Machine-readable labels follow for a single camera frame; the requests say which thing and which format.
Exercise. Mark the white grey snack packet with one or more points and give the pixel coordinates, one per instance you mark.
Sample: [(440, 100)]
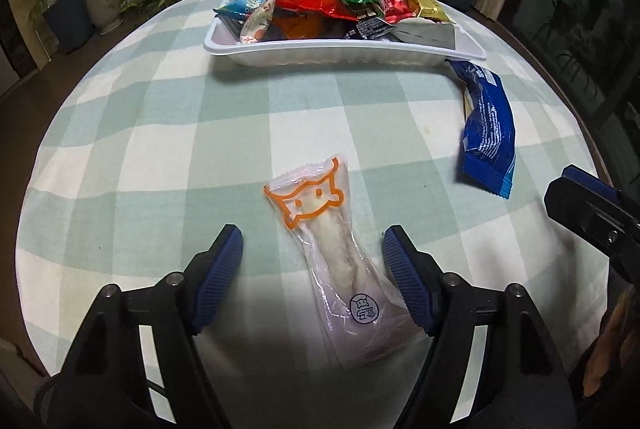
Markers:
[(425, 34)]

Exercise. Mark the gold snack packet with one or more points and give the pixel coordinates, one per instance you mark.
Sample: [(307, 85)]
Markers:
[(427, 4)]

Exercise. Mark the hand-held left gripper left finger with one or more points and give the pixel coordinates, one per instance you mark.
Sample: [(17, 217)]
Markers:
[(220, 269)]

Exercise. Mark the orange snack packet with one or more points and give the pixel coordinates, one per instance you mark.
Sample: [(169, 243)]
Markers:
[(300, 26)]

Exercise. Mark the small red shiny snack packet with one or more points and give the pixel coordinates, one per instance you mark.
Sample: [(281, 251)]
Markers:
[(395, 4)]

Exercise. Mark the white plastic tray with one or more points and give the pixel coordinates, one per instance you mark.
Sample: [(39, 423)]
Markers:
[(345, 51)]

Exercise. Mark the white red floral snack packet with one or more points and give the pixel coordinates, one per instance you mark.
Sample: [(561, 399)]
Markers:
[(257, 24)]

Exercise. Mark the potted plant small white pot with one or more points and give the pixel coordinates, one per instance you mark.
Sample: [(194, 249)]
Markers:
[(102, 4)]

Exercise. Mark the panda print blue snack packet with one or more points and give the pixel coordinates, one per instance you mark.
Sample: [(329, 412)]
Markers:
[(245, 1)]

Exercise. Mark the clear sausage packet orange print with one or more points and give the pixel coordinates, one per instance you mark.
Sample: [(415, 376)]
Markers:
[(335, 259)]

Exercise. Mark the green white checkered tablecloth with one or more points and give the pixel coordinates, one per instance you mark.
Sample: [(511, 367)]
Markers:
[(165, 134)]

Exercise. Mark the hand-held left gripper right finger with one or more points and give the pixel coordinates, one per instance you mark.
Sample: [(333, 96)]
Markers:
[(405, 274)]

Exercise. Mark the person's right hand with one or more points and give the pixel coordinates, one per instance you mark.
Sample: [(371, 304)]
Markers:
[(617, 324)]

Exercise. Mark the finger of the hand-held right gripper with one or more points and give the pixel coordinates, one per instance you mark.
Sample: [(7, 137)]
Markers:
[(585, 204)]

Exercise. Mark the dark patterned snack packet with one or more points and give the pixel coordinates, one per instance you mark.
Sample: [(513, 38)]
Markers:
[(372, 28)]

